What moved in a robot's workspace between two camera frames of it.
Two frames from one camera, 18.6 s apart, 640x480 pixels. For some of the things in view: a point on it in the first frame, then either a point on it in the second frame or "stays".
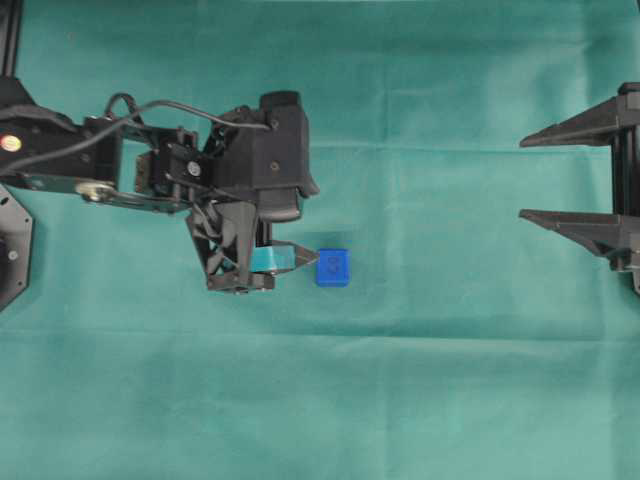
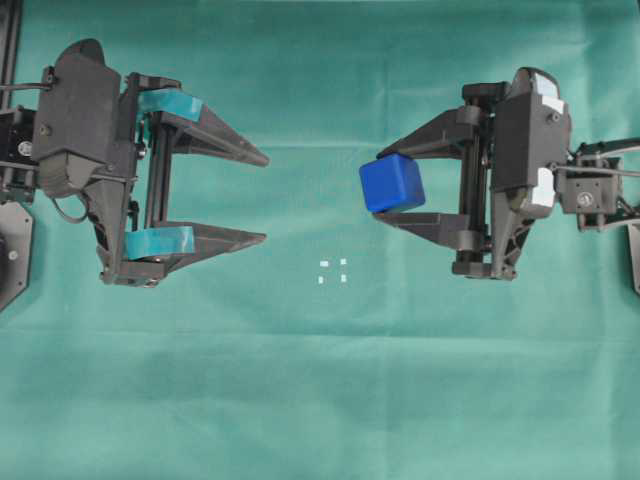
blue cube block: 333,269 to 393,182
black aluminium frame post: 10,22 stays
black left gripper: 226,234 to 142,197
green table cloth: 468,344 stays
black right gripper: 626,184 to 500,187
